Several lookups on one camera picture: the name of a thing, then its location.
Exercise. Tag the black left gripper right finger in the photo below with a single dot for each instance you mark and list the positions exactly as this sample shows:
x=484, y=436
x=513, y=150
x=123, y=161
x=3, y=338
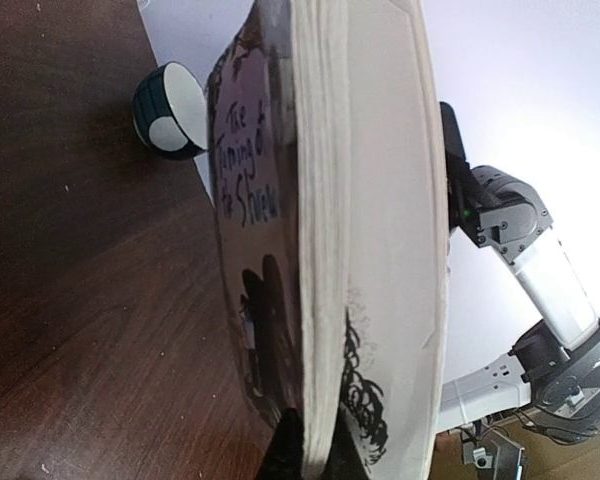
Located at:
x=343, y=462

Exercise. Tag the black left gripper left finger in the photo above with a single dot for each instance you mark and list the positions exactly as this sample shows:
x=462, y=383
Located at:
x=283, y=458

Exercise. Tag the yellow portrait grid booklet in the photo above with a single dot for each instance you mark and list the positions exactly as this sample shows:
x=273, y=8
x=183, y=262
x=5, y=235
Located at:
x=329, y=184

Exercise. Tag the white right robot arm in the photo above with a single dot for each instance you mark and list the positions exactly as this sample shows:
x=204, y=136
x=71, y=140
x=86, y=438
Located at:
x=549, y=376

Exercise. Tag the white and black bowl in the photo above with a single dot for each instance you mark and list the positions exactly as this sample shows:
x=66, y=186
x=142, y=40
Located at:
x=169, y=110

